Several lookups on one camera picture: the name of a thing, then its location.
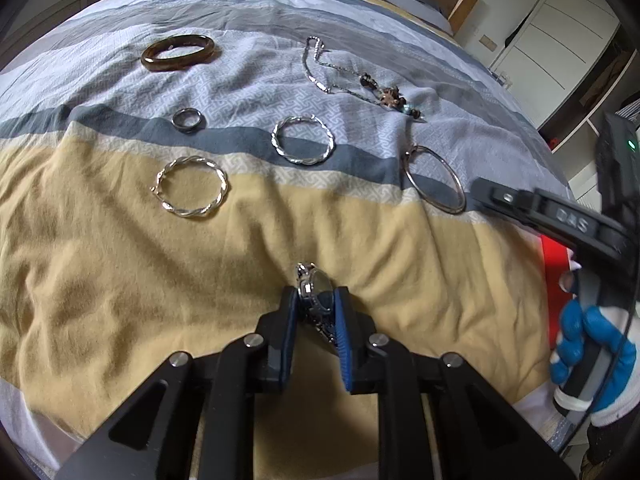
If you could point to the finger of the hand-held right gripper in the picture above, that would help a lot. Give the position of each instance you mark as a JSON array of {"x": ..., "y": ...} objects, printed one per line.
[{"x": 550, "y": 215}]

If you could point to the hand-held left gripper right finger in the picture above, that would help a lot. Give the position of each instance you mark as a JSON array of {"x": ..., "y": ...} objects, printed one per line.
[{"x": 345, "y": 345}]

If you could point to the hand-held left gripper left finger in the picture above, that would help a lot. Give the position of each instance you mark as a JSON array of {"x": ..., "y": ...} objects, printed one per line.
[{"x": 289, "y": 341}]

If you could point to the red jewelry box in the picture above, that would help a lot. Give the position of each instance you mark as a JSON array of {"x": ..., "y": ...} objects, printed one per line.
[{"x": 552, "y": 305}]

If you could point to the plain silver hoop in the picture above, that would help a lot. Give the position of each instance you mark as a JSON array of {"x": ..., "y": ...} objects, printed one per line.
[{"x": 409, "y": 177}]

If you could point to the twisted silver hoop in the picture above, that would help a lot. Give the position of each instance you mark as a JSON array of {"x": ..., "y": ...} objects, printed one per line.
[
  {"x": 222, "y": 185},
  {"x": 274, "y": 141}
]

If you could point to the beaded charm pendant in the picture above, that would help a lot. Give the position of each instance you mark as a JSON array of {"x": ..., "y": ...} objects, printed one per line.
[{"x": 390, "y": 96}]

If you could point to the person's right hand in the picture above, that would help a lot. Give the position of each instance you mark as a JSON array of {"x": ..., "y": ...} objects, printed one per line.
[{"x": 602, "y": 325}]

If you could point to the red bag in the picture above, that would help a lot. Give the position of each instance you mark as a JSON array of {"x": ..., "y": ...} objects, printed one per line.
[{"x": 554, "y": 143}]

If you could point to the striped bed blanket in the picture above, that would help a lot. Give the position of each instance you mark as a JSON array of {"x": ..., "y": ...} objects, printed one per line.
[{"x": 150, "y": 285}]

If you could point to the white wardrobe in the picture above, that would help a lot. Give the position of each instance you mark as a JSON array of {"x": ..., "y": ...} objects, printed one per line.
[{"x": 560, "y": 20}]

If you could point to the grey pillow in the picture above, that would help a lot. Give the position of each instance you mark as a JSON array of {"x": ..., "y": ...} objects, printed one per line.
[{"x": 435, "y": 16}]

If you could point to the dark brown bangle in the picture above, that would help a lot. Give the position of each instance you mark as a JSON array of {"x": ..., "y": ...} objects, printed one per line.
[{"x": 170, "y": 65}]

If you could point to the wall switch plate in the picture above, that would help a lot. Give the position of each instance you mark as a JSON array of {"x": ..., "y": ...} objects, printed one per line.
[{"x": 488, "y": 43}]

